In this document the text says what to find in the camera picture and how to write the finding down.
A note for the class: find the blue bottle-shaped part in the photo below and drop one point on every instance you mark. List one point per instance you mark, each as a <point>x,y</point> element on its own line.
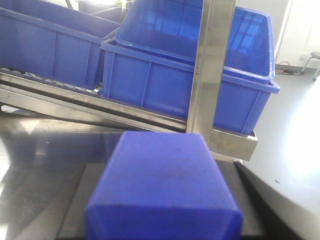
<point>162,186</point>

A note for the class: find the nested blue plastic bin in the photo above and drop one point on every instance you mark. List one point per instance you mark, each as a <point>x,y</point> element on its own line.
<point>171,28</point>

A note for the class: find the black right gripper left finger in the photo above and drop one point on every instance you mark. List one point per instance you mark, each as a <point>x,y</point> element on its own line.
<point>73,222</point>

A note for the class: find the stainless steel shelf rack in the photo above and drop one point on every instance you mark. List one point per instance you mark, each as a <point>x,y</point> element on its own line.
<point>75,106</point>

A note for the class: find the blue plastic bin left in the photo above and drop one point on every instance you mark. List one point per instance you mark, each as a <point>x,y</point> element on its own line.
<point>53,41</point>

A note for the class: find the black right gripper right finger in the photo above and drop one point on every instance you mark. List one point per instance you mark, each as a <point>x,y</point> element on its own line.
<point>260,222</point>

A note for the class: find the blue plastic bin right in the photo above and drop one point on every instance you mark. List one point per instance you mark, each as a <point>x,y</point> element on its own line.
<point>164,85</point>

